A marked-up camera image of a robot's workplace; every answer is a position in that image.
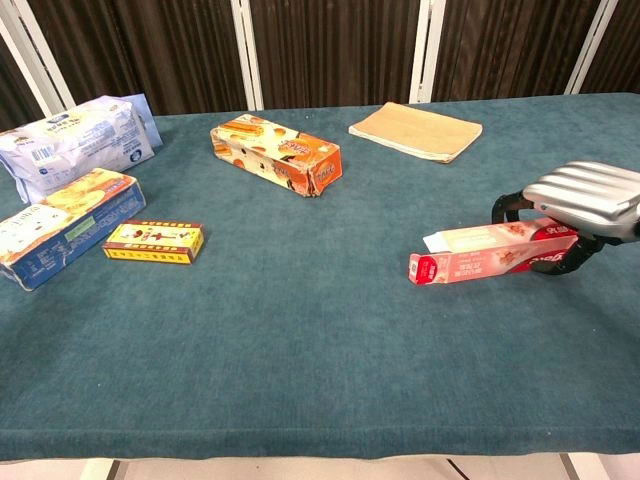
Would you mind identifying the white blue plastic package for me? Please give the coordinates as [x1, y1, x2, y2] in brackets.
[0, 93, 164, 205]

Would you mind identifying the pink toothpaste carton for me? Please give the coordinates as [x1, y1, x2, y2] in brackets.
[407, 216, 580, 289]

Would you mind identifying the orange snack box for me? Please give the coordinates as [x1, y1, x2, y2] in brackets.
[209, 113, 344, 200]

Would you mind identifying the small yellow red box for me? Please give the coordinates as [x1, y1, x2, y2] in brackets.
[102, 219, 206, 266]

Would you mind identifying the blue yellow cracker box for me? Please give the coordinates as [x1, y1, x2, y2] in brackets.
[0, 167, 148, 292]

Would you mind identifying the white folding screen frame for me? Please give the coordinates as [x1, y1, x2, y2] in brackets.
[0, 0, 621, 117]

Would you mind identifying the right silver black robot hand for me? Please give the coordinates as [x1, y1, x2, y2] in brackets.
[491, 160, 640, 277]

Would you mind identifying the tan folded cloth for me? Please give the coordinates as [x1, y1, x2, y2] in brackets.
[348, 101, 484, 165]

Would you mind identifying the teal table cloth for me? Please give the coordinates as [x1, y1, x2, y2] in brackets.
[0, 92, 640, 462]

